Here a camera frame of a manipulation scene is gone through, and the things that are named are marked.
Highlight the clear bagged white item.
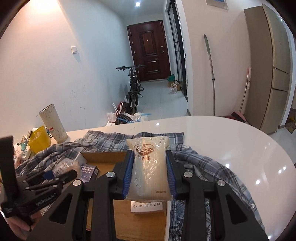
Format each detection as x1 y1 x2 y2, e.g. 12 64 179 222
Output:
52 158 80 177

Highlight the blue plaid shirt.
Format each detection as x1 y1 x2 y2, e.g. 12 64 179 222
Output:
16 131 267 240

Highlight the wall electrical panel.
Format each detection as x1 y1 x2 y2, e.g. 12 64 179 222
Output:
206 0 228 10

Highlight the black framed glass door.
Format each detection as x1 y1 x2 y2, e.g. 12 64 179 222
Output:
167 1 188 99

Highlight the dark red entrance door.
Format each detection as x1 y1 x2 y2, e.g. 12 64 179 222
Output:
127 20 171 82

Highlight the beige tissue pack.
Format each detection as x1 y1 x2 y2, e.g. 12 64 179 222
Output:
126 136 173 203

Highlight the pink broom stick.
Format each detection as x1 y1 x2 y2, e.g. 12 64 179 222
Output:
239 67 251 112

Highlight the blue purple cigarette pack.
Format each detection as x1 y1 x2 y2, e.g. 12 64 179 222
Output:
77 164 99 183

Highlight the green dustpan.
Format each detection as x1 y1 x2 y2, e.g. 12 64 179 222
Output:
168 74 176 81

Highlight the white patterned tumbler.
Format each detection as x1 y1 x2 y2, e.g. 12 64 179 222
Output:
39 103 68 144

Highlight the white plastic bag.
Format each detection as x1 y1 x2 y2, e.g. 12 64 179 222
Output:
132 113 150 123

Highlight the shallow cardboard box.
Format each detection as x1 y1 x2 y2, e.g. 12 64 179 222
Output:
76 152 171 240

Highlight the black bicycle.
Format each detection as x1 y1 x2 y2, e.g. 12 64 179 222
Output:
116 64 145 115

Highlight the person's left hand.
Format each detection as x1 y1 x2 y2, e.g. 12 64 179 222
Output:
4 211 43 240

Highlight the black bag on floor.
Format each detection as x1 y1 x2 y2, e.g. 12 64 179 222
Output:
115 113 132 125

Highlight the white light switch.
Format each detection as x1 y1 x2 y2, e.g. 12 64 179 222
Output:
71 46 77 54

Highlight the beige refrigerator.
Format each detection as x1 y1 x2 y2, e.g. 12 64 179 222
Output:
244 4 291 134

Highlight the small white basket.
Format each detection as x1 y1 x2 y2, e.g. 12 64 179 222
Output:
170 84 178 94

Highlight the yellow plastic cup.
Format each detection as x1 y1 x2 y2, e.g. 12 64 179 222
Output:
28 126 51 154

